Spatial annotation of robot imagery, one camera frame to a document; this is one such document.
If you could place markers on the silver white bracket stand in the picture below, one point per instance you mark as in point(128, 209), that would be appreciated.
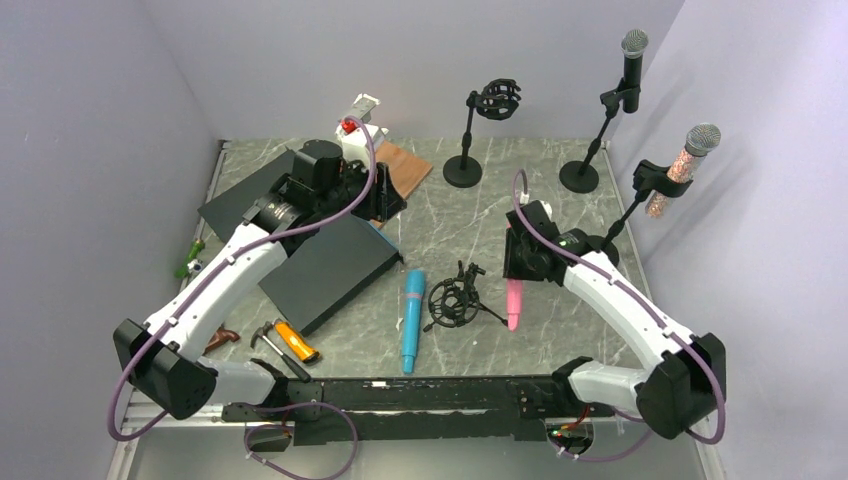
point(361, 109)

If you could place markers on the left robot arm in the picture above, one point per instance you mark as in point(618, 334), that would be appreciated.
point(163, 357)

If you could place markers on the dark grey rack unit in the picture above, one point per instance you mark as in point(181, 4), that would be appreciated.
point(325, 273)

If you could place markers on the glitter microphone silver grille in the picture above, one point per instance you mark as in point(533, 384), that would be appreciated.
point(700, 141)

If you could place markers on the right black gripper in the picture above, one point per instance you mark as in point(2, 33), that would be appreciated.
point(512, 269)

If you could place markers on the round-base stand with shock mount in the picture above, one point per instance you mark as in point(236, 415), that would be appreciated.
point(497, 101)

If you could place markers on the small black hammer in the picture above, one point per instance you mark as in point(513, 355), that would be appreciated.
point(262, 334)

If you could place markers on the blue microphone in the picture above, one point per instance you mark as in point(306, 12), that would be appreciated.
point(415, 286)

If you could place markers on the green valve fitting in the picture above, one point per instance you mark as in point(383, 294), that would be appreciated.
point(191, 263)

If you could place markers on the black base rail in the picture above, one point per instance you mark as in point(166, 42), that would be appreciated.
point(419, 408)

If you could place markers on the wooden board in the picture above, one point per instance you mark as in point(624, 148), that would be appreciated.
point(407, 170)

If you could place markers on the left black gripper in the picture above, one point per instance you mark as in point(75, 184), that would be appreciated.
point(384, 201)

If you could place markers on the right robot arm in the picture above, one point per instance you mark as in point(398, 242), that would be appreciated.
point(680, 385)

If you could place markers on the orange utility knife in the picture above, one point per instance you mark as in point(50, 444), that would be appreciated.
point(296, 343)

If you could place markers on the pink microphone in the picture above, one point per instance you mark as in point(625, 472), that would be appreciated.
point(514, 297)

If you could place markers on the round-base stand black mic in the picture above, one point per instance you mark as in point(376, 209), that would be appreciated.
point(581, 177)

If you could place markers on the black microphone silver grille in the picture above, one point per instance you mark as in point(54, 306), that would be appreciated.
point(633, 47)

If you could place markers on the black tripod shock-mount stand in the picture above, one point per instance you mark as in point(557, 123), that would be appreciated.
point(454, 302)

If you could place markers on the round-base stand glitter mic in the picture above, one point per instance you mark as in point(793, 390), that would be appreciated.
point(648, 178)

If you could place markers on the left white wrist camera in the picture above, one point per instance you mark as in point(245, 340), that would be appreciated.
point(354, 143)

